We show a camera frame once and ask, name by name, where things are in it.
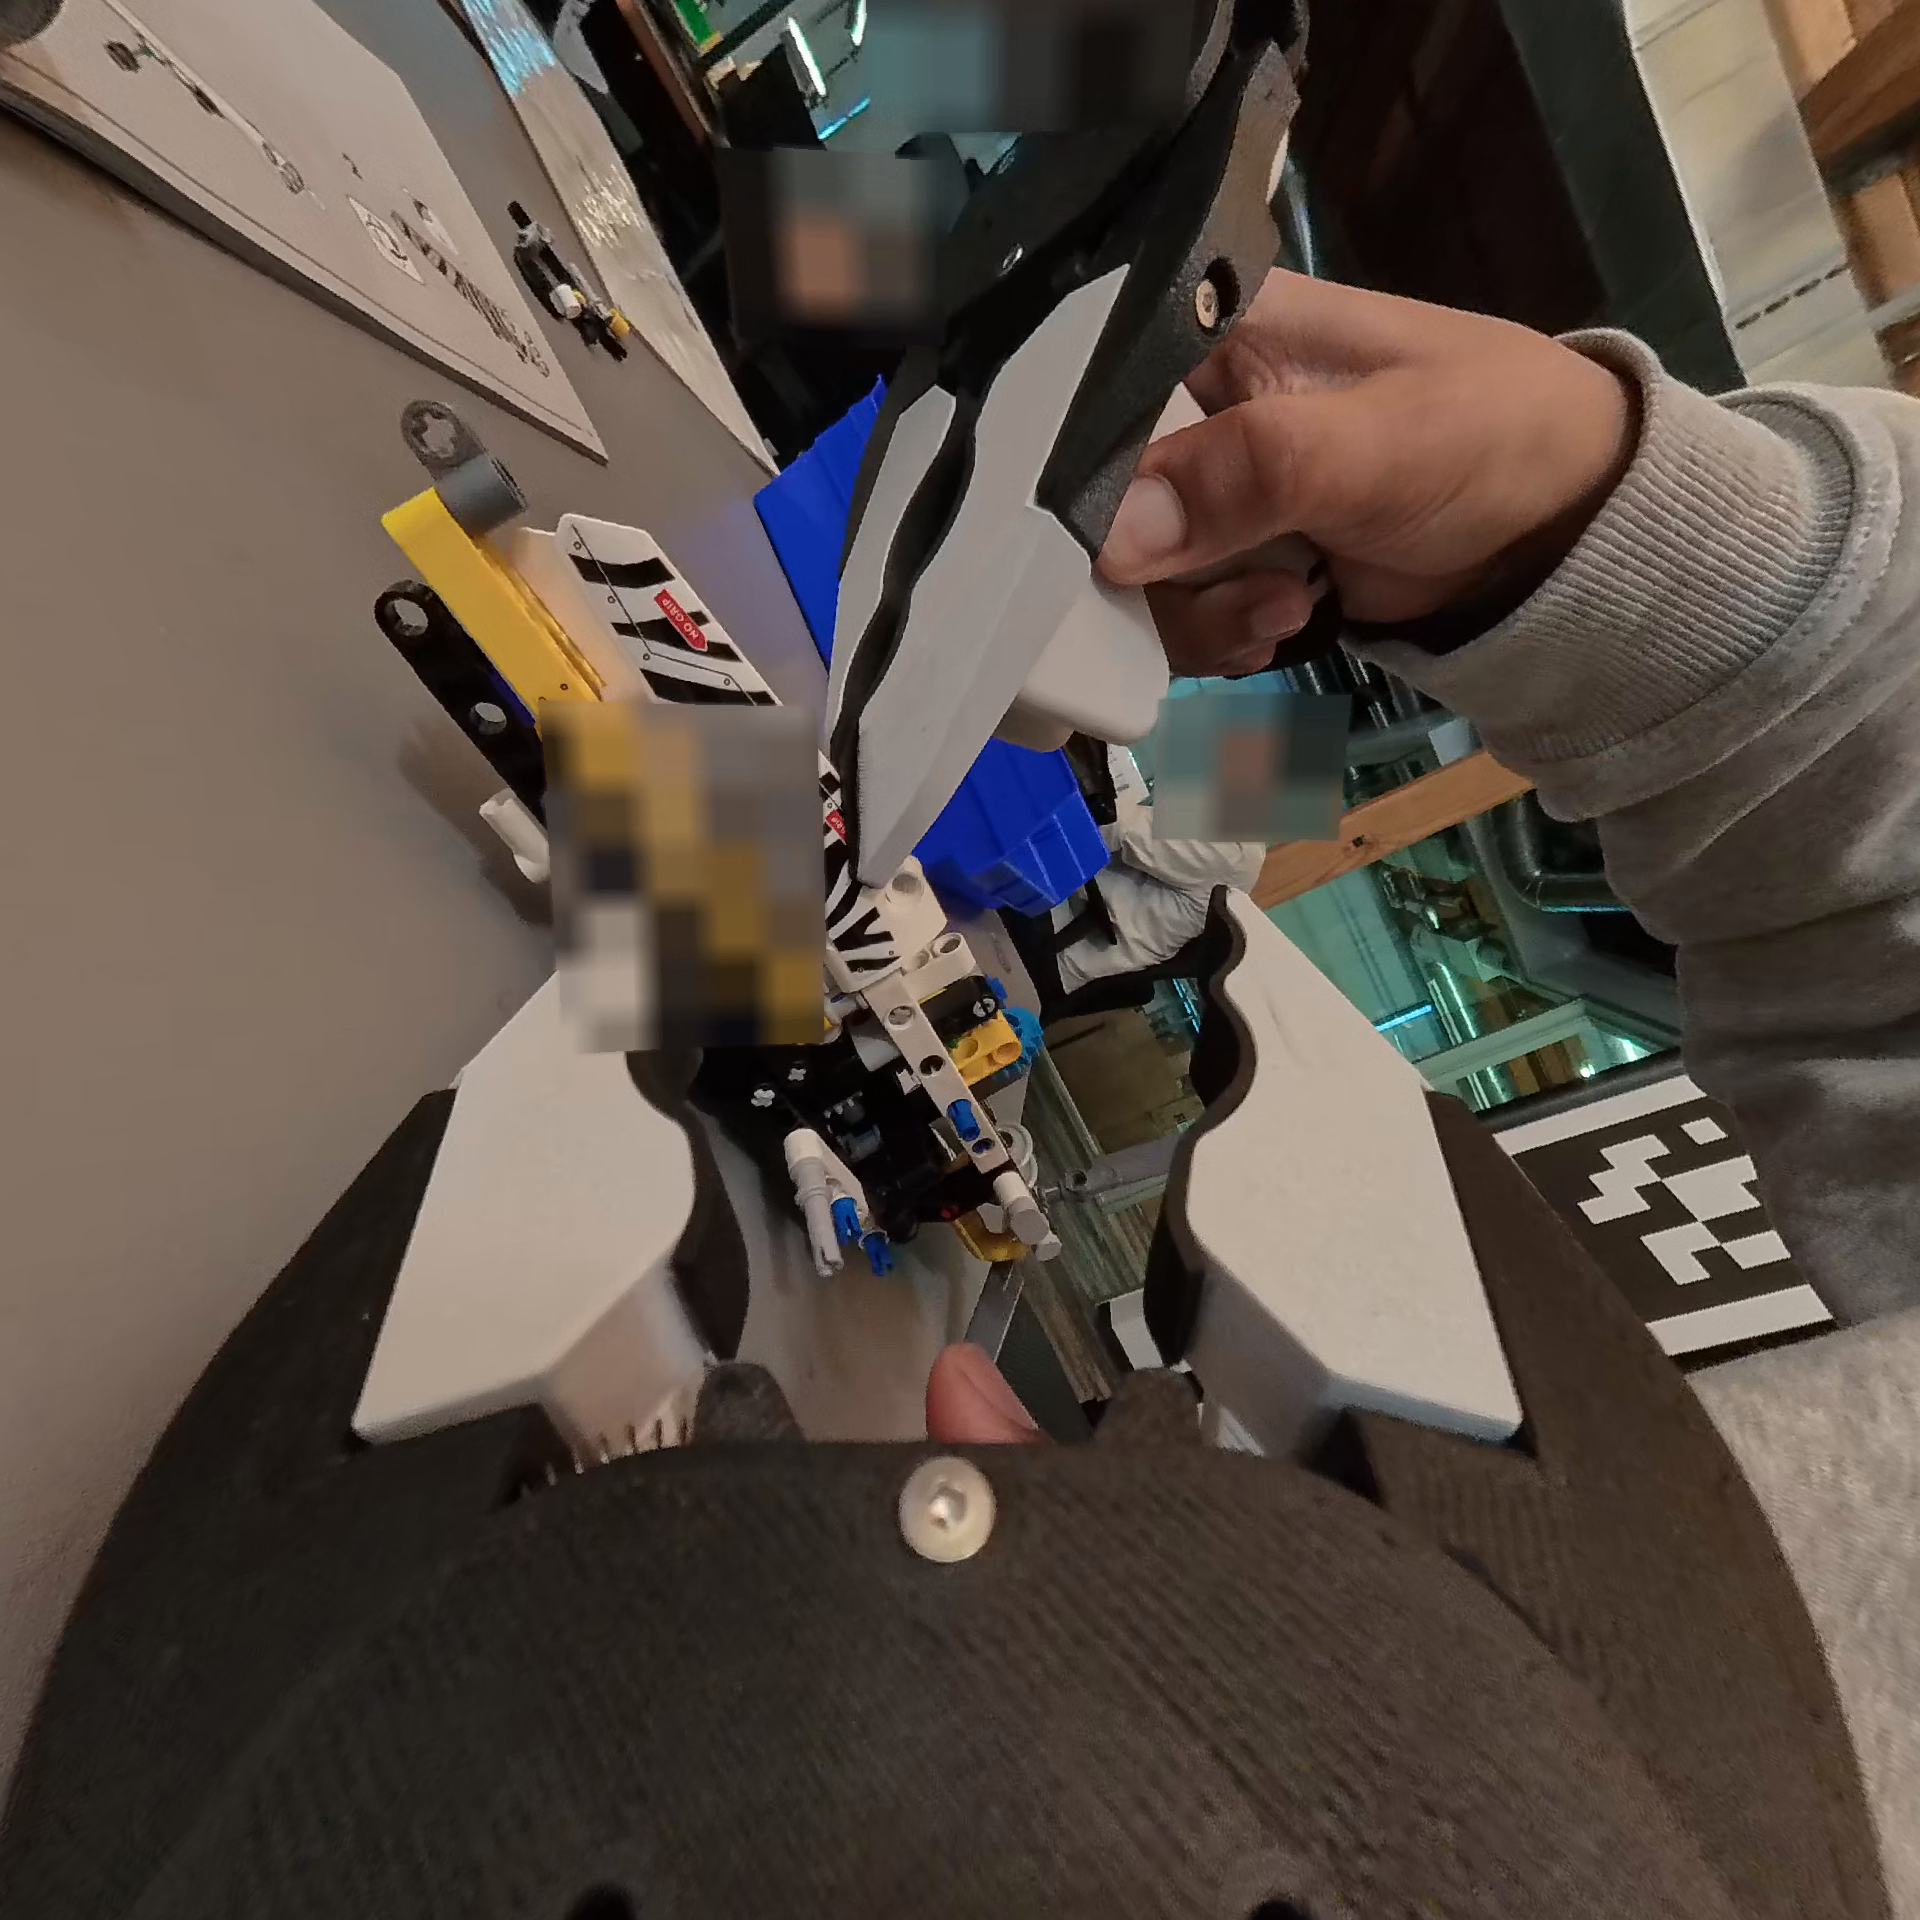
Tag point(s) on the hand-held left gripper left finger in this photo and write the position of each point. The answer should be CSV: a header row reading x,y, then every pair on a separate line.
x,y
542,1245

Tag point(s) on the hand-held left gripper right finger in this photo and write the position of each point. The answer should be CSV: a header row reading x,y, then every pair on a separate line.
x,y
1337,1233

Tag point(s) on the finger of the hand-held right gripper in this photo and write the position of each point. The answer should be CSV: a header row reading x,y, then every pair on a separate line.
x,y
976,631
901,467

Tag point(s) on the white lego wing panel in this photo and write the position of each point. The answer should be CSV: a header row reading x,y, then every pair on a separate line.
x,y
658,615

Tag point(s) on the lego plane model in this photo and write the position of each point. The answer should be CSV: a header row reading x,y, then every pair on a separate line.
x,y
901,1082

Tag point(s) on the person's right forearm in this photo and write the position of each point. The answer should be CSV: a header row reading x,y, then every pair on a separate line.
x,y
1724,602

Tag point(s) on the small cluster of lego pieces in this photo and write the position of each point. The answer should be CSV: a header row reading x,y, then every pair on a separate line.
x,y
573,285

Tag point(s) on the lego instruction booklet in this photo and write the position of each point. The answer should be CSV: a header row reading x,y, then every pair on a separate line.
x,y
301,195

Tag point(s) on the person's right hand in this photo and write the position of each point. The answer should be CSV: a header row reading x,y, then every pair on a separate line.
x,y
1382,448

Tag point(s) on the person's left hand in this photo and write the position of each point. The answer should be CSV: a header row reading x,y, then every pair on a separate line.
x,y
983,1403

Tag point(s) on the blue plastic bin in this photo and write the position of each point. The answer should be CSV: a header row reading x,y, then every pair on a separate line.
x,y
1023,838

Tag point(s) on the black white marker board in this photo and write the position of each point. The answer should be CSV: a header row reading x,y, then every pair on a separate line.
x,y
1667,1214

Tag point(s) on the white printed paper sheet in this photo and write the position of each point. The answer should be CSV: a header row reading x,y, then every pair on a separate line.
x,y
629,240

